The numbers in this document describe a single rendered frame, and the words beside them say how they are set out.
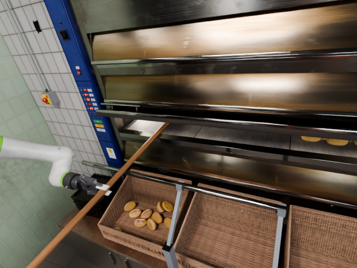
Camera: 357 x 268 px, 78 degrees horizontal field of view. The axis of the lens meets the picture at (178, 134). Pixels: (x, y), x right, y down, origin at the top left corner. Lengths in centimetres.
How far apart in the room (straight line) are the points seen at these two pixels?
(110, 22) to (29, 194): 174
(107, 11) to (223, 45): 68
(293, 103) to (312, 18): 35
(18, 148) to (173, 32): 98
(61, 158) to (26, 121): 100
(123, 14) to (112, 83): 46
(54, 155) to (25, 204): 119
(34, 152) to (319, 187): 154
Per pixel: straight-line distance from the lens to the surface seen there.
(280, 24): 110
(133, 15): 133
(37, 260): 111
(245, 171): 145
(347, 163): 136
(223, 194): 109
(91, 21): 153
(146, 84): 141
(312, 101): 116
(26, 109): 236
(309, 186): 145
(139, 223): 176
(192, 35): 119
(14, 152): 136
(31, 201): 255
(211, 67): 118
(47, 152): 140
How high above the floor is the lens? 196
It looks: 30 degrees down
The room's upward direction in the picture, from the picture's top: 10 degrees counter-clockwise
